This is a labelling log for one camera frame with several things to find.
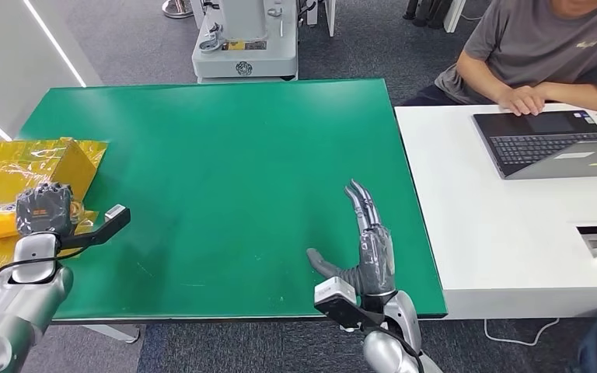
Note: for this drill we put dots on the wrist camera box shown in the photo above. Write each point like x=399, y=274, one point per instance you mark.
x=108, y=224
x=337, y=306

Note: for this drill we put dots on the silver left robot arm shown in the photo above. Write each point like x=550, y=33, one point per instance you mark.
x=15, y=319

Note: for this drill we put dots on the white furniture leg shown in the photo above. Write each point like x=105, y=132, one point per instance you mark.
x=454, y=15

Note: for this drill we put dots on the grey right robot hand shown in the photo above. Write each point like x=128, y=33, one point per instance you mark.
x=378, y=262

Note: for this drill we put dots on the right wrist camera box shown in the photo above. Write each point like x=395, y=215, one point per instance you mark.
x=337, y=306

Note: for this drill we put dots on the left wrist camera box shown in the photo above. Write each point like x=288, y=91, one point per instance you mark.
x=108, y=224

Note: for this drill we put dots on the person's right hand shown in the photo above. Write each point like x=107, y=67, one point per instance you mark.
x=522, y=100

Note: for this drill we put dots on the yellow film-wrapped cardboard box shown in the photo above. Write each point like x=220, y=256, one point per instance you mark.
x=46, y=159

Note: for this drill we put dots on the white upright panel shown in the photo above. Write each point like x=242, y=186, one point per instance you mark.
x=330, y=18

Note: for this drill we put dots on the chrome round stand base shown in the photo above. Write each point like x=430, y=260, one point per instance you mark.
x=176, y=8

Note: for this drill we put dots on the dark grey laptop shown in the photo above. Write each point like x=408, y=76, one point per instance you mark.
x=530, y=144

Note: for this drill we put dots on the person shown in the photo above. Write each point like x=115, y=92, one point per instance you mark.
x=535, y=41

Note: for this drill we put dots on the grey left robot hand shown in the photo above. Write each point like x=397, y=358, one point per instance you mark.
x=46, y=211

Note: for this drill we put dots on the person's right forearm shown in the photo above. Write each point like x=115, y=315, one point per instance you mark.
x=478, y=74

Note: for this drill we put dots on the white machine base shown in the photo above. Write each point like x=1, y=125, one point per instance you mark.
x=244, y=59

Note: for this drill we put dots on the green table mat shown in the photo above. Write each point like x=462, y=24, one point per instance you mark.
x=226, y=180

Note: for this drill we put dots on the white table foot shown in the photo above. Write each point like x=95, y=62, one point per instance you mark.
x=115, y=333

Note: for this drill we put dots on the person's left forearm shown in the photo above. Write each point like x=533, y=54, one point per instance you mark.
x=587, y=98

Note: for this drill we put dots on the black chair base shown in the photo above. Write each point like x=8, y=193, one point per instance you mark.
x=424, y=10

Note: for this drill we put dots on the white desk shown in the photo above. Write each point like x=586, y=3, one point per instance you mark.
x=484, y=231

